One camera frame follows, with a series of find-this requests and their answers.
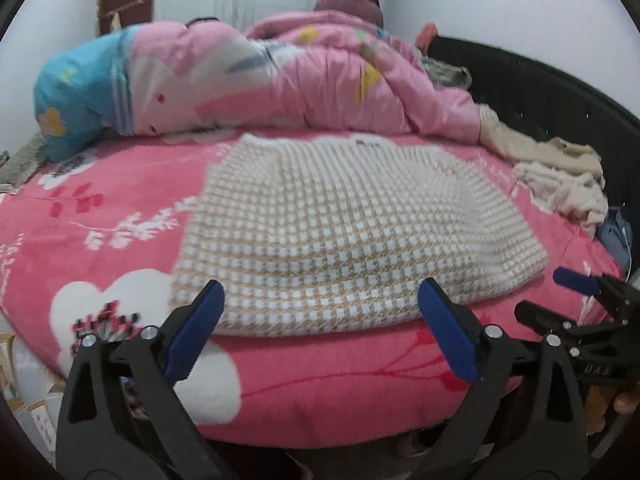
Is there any grey green patterned mat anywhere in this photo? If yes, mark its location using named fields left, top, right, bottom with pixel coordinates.
left=0, top=133, right=47, bottom=194

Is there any person's right hand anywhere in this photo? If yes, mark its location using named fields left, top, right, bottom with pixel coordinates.
left=585, top=385, right=640, bottom=436

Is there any pink blue patterned quilt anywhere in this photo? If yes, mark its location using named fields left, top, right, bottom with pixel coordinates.
left=32, top=11, right=480, bottom=162

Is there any beige white houndstooth knit garment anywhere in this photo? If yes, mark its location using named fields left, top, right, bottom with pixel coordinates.
left=170, top=134, right=548, bottom=337

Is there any black bed headboard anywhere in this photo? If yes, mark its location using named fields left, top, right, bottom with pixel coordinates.
left=428, top=37, right=639, bottom=240

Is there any blue denim garment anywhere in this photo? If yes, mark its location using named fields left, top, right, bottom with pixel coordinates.
left=596, top=207, right=634, bottom=276

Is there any pink floral fleece blanket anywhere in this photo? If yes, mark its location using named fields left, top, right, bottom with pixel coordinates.
left=0, top=127, right=624, bottom=450

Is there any beige crumpled clothes pile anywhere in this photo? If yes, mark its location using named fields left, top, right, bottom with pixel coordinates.
left=478, top=104, right=608, bottom=237

